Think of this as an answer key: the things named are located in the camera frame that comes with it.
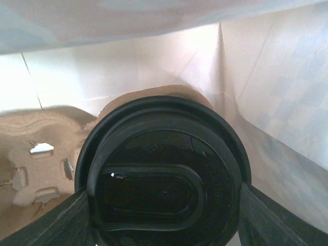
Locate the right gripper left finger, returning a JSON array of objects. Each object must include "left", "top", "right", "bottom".
[{"left": 1, "top": 189, "right": 96, "bottom": 245}]

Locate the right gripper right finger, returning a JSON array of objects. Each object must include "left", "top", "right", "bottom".
[{"left": 238, "top": 183, "right": 327, "bottom": 245}]

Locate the cardboard cup carrier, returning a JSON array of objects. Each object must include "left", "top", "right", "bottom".
[{"left": 1, "top": 85, "right": 211, "bottom": 238}]

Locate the single black cup lid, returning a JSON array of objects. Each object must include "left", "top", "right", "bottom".
[{"left": 75, "top": 96, "right": 252, "bottom": 245}]

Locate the blue checkered paper bag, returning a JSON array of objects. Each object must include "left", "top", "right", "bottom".
[{"left": 1, "top": 1, "right": 327, "bottom": 230}]

